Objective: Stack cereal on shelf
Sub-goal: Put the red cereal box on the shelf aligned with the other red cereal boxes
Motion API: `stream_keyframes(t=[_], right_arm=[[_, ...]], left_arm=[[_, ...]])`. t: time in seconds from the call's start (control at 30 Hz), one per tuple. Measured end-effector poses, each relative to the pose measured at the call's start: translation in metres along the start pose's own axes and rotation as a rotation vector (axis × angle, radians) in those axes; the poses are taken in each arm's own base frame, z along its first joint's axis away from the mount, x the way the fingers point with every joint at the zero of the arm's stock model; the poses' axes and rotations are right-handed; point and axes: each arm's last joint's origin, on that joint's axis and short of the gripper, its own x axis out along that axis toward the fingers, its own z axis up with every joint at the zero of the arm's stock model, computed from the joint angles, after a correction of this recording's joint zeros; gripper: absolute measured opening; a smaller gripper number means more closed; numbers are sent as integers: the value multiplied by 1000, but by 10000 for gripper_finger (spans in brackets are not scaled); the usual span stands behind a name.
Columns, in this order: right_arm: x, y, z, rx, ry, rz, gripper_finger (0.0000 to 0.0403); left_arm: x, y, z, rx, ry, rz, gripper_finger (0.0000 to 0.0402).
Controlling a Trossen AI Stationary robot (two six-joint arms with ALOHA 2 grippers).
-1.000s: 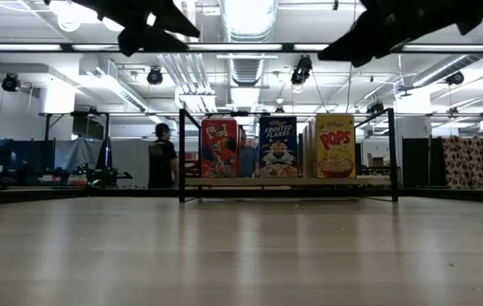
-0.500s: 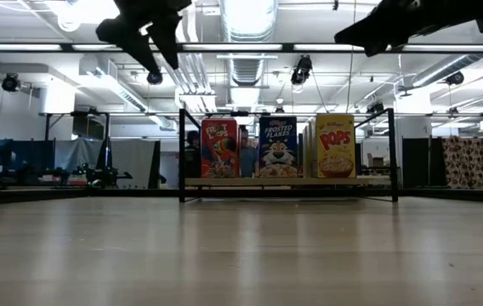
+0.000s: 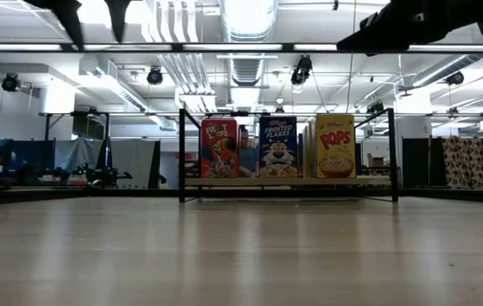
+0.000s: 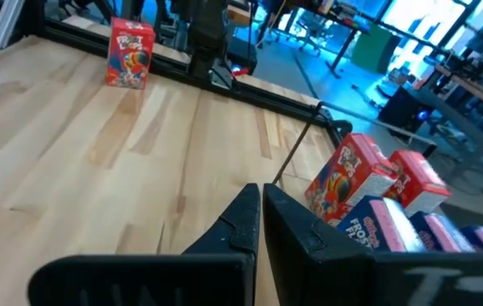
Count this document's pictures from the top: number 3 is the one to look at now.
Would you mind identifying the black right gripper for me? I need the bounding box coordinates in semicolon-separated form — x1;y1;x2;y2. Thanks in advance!
337;0;483;56

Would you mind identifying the yellow Corn Pops cereal box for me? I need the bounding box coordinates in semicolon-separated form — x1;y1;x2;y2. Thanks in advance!
315;113;357;179

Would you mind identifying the red Froot Loops cereal box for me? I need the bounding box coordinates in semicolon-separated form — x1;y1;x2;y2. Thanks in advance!
200;117;240;179

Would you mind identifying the blue Frosted Flakes cereal box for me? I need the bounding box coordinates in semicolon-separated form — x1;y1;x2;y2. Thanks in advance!
258;115;299;179

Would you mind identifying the black ceiling spotlight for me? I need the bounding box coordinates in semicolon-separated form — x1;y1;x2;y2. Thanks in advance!
445;70;465;87
1;72;21;93
146;66;164;86
290;54;313;86

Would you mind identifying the black partition panel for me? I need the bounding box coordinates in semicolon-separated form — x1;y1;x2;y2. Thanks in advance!
401;136;442;189

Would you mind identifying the grey tarp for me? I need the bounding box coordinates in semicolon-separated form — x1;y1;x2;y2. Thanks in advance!
54;138;160;190

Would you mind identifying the cardboard box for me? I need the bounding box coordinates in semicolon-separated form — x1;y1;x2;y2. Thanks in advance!
367;153;386;169

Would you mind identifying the blue partition panel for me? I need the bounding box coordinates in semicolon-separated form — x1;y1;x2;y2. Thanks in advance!
0;139;55;173

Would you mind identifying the patterned fabric divider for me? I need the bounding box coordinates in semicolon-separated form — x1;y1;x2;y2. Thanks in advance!
440;135;483;190

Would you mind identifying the person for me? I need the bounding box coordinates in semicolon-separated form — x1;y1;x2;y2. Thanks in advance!
238;127;260;179

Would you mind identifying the silver ventilation duct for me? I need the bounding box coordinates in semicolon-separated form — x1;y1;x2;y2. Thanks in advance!
219;0;279;88

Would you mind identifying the black aluminium frame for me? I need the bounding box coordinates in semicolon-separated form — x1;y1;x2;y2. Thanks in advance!
0;41;483;206

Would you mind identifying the wooden shelf with black wire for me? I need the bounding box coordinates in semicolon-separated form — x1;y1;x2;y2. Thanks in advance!
178;108;399;204

